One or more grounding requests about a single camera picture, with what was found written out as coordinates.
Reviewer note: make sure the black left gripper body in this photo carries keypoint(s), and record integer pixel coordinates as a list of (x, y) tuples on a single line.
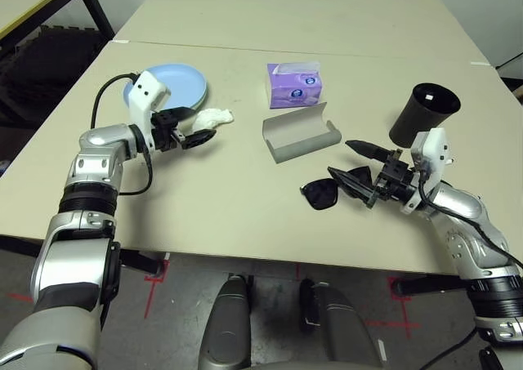
[(165, 133)]

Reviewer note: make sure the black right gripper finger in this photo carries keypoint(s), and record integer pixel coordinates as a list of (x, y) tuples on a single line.
[(359, 190), (367, 150)]

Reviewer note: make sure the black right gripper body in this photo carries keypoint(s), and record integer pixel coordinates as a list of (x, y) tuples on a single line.
[(396, 178)]

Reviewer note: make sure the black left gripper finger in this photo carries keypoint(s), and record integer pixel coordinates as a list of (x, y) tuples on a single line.
[(184, 112), (199, 138)]

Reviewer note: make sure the white tissue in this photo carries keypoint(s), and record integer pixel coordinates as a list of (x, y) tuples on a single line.
[(212, 119)]

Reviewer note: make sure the blue plastic plate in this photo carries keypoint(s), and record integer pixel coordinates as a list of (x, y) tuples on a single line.
[(180, 84)]

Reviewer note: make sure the black sunglasses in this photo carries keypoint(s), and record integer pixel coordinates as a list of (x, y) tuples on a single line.
[(320, 194)]

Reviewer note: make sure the grey glasses case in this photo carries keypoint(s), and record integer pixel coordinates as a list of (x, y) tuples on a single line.
[(302, 137)]

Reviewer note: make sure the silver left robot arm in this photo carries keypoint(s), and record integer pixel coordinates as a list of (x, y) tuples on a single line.
[(61, 255)]

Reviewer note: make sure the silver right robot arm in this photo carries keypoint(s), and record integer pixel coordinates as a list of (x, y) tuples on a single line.
[(470, 223)]

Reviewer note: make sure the green plastic plate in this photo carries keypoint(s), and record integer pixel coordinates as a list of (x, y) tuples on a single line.
[(204, 98)]

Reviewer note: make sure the black plastic cup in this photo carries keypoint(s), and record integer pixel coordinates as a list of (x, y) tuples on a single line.
[(412, 121)]

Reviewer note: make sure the purple tissue box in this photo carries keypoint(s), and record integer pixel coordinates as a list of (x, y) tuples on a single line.
[(292, 92)]

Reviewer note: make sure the red floor tape cross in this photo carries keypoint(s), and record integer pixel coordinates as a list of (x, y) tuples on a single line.
[(153, 292), (404, 313)]

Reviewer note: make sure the grey robot right leg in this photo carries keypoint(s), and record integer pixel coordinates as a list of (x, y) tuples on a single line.
[(343, 325)]

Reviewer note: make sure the grey robot leg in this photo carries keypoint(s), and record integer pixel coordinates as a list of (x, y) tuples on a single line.
[(343, 325), (224, 325)]

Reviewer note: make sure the black foam mats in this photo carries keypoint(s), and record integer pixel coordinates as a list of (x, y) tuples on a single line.
[(45, 68)]

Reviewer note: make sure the white floor tape strip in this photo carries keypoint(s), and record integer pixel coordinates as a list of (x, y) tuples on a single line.
[(382, 349)]

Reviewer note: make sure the thin black rod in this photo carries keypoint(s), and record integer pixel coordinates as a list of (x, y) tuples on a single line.
[(510, 59)]

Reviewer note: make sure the grey robot left leg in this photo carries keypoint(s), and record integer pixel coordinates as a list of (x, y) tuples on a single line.
[(224, 325)]

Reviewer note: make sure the red floor tape strip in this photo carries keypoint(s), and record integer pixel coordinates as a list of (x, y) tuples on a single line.
[(19, 297)]

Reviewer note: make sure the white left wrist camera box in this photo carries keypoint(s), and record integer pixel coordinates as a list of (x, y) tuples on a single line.
[(145, 96)]

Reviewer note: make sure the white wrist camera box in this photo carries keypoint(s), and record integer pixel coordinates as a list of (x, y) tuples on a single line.
[(431, 153), (145, 96)]

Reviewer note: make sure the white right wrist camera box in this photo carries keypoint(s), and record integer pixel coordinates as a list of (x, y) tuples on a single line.
[(431, 153)]

